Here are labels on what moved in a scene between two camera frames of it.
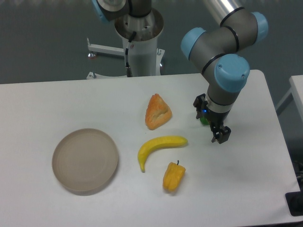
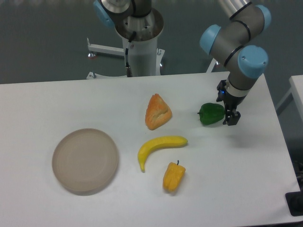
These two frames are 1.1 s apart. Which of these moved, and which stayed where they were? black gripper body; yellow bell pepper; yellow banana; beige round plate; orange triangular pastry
Moved: black gripper body
Stayed: orange triangular pastry; yellow bell pepper; beige round plate; yellow banana
